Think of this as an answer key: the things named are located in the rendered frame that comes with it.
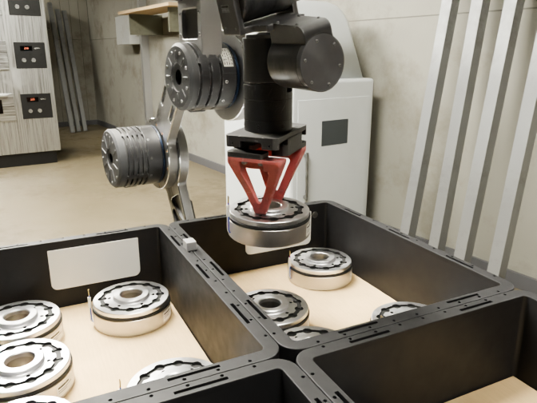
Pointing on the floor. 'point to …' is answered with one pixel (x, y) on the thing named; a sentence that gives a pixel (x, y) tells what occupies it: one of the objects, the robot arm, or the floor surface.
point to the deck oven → (26, 86)
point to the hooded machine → (325, 130)
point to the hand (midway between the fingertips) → (268, 201)
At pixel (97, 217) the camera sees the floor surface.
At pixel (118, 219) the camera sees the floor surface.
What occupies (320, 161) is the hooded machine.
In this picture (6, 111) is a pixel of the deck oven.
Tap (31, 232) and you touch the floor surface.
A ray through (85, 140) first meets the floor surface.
